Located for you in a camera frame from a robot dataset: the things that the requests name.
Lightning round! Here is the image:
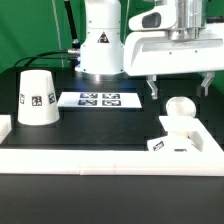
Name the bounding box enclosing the white marker sheet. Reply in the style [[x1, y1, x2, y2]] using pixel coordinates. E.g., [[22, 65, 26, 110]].
[[58, 92, 141, 108]]

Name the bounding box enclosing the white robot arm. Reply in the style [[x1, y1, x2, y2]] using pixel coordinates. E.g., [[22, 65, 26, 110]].
[[78, 0, 224, 98]]

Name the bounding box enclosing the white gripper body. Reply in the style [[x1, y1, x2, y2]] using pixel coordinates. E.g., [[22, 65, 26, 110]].
[[124, 27, 224, 76]]

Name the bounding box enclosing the black cable conduit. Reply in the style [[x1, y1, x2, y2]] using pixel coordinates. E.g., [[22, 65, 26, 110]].
[[63, 0, 81, 50]]

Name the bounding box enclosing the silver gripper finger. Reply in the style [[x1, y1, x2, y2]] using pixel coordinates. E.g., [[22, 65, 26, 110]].
[[197, 71, 215, 97], [146, 76, 158, 99]]

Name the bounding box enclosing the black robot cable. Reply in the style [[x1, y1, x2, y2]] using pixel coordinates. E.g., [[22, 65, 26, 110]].
[[13, 49, 81, 68]]

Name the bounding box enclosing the white lamp bulb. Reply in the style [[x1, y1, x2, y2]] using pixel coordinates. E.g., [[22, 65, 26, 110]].
[[166, 96, 196, 117]]

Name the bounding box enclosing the white lamp shade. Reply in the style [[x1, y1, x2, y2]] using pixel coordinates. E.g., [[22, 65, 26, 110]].
[[18, 70, 60, 126]]

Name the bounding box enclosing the white lamp base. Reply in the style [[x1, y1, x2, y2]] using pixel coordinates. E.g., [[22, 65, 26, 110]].
[[147, 116, 199, 152]]

